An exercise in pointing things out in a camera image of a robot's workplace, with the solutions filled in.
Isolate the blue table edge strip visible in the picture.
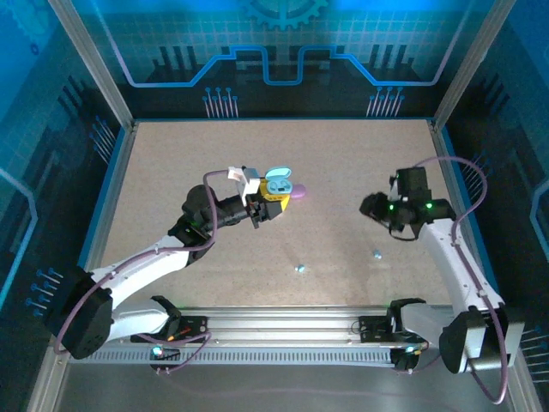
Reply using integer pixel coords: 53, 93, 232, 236
63, 124, 132, 313
437, 124, 502, 287

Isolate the aluminium frame post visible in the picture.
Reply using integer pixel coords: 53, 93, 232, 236
46, 0, 138, 132
431, 0, 515, 130

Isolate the blue earbud charging case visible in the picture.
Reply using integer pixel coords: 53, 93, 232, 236
262, 167, 293, 198

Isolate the grey metal panel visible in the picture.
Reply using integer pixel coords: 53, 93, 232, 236
25, 334, 544, 412

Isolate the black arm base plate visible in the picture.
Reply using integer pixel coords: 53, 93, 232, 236
130, 315, 209, 344
359, 315, 437, 344

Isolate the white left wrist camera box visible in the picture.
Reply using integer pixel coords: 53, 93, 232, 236
226, 165, 262, 208

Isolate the black connector block with light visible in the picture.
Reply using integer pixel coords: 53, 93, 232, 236
390, 345, 424, 373
149, 344, 181, 362

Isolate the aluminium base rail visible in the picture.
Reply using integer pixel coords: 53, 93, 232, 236
55, 305, 516, 344

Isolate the grey slotted cable duct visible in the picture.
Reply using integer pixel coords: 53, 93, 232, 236
68, 349, 395, 367

